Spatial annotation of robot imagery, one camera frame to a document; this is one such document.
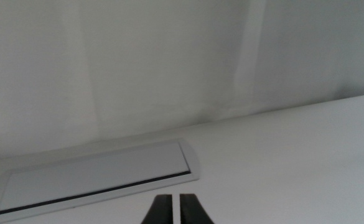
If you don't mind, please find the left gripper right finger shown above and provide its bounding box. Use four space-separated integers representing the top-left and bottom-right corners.
179 193 215 224

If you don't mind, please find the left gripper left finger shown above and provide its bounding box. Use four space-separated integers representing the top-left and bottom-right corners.
141 194 174 224

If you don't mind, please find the white backdrop curtain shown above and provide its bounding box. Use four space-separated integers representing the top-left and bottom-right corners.
0 0 364 162

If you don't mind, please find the silver table cable hatch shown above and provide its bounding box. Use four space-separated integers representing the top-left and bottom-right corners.
0 138 201 224

